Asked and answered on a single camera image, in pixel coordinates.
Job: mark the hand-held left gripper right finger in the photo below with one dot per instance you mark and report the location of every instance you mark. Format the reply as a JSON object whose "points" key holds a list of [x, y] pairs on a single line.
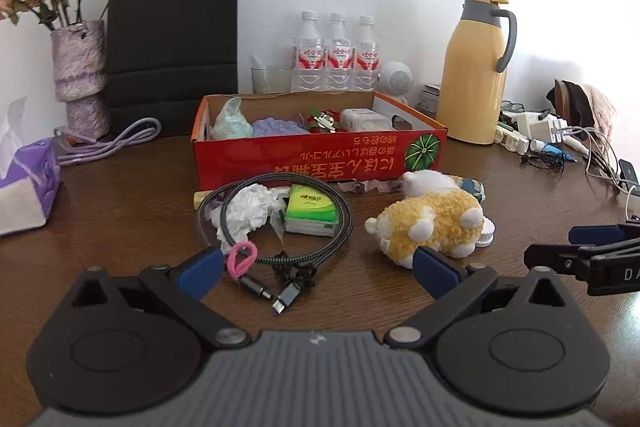
{"points": [[437, 274]]}

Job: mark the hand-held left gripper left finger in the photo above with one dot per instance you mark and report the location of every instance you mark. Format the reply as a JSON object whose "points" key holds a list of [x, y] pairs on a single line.
{"points": [[202, 272]]}

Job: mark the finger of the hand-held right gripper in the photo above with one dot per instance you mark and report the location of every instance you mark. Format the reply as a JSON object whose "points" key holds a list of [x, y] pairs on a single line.
{"points": [[595, 234], [555, 259]]}

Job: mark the yellow plush sheep toy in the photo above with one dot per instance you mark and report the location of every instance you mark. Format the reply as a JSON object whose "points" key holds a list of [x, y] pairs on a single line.
{"points": [[435, 212]]}

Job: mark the white contact lens case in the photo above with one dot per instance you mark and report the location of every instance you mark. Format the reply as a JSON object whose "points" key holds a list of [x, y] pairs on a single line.
{"points": [[486, 234]]}

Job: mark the white tissue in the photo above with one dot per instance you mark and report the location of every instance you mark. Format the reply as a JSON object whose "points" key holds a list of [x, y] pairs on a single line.
{"points": [[247, 207]]}

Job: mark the small teal packet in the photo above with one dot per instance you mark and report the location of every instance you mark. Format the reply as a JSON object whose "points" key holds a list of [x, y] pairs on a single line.
{"points": [[474, 189]]}

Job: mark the green tissue packet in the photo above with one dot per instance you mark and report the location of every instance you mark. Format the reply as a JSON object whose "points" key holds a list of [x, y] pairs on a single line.
{"points": [[310, 207]]}

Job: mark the red cardboard box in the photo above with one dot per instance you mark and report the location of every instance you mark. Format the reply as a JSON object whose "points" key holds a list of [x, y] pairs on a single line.
{"points": [[300, 157]]}

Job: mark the black phone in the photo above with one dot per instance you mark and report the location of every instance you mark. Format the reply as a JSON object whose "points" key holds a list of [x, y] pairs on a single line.
{"points": [[629, 172]]}

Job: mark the blue pen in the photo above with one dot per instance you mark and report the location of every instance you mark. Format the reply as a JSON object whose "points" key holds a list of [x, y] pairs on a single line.
{"points": [[560, 153]]}

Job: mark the black earphones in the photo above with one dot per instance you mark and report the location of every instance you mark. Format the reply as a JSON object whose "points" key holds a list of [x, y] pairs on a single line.
{"points": [[525, 159]]}

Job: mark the white power strip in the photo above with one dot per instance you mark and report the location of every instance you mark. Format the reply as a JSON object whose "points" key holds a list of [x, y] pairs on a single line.
{"points": [[510, 139]]}

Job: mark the brown cloth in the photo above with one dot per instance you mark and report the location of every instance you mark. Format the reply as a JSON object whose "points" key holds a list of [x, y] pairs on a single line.
{"points": [[585, 107]]}

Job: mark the mint plastic bag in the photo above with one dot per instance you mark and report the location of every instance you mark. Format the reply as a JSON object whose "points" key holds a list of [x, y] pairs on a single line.
{"points": [[230, 122]]}

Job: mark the purple knitted cloth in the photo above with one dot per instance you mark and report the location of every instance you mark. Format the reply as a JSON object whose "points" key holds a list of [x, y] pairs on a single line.
{"points": [[277, 127]]}

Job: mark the white plastic bottle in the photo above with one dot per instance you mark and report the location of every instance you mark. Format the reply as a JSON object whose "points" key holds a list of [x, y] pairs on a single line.
{"points": [[365, 119]]}

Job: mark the small metal tin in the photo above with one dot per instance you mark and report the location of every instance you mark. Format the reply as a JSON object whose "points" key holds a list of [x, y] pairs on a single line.
{"points": [[429, 97]]}

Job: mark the red green ribbon bow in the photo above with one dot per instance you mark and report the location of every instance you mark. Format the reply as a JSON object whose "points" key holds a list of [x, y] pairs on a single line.
{"points": [[322, 122]]}

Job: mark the yellow thermos jug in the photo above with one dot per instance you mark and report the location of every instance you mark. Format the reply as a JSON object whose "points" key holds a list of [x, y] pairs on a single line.
{"points": [[470, 82]]}

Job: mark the white round robot speaker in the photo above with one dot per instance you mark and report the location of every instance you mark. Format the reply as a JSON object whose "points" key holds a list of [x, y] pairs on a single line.
{"points": [[397, 79]]}

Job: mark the purple tissue pack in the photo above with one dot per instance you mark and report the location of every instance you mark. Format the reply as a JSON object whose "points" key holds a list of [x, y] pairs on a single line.
{"points": [[30, 172]]}

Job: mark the clear drinking glass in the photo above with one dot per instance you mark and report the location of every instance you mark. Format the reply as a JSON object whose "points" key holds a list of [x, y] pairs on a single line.
{"points": [[272, 79]]}

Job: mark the white spoon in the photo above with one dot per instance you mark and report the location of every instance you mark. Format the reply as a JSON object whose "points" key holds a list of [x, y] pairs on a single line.
{"points": [[257, 62]]}

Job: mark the red label water bottle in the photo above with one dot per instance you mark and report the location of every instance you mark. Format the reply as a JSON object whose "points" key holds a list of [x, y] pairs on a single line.
{"points": [[367, 57], [340, 57], [309, 57]]}

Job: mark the black paper bag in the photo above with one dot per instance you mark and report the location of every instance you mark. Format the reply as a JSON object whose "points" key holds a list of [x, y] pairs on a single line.
{"points": [[170, 32]]}

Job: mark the mottled purple vase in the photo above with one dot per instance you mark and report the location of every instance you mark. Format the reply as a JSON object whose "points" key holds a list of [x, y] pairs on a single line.
{"points": [[80, 57]]}

